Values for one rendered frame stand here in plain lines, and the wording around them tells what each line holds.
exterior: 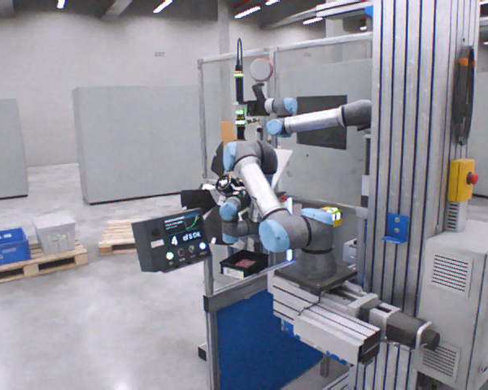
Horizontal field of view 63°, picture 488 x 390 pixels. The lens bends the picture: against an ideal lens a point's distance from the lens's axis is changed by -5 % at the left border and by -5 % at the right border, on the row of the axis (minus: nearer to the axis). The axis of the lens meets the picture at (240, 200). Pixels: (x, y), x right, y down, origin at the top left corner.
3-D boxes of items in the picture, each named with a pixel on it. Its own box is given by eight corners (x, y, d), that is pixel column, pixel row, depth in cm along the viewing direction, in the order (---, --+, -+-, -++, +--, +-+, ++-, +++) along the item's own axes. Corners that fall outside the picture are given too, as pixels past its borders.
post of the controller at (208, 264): (210, 292, 178) (207, 249, 174) (214, 294, 176) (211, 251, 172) (204, 294, 176) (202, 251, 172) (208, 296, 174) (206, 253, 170)
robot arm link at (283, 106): (290, 114, 197) (290, 97, 195) (271, 115, 204) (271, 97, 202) (298, 114, 203) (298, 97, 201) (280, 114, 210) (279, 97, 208)
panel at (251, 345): (321, 359, 248) (325, 259, 233) (324, 360, 247) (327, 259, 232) (219, 428, 195) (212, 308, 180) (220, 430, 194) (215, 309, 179)
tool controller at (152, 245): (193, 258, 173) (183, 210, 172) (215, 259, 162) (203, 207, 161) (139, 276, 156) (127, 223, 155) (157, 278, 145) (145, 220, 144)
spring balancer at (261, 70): (251, 82, 289) (249, 82, 282) (250, 59, 285) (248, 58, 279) (273, 81, 285) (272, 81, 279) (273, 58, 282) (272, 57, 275)
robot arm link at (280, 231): (315, 232, 139) (255, 134, 173) (277, 240, 134) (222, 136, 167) (304, 254, 148) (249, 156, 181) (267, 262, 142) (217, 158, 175)
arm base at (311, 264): (344, 270, 152) (346, 244, 150) (317, 282, 143) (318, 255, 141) (314, 259, 164) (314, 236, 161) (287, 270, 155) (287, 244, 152)
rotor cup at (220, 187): (229, 184, 248) (216, 173, 240) (249, 181, 239) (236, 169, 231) (224, 205, 241) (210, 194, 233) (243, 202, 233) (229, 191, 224)
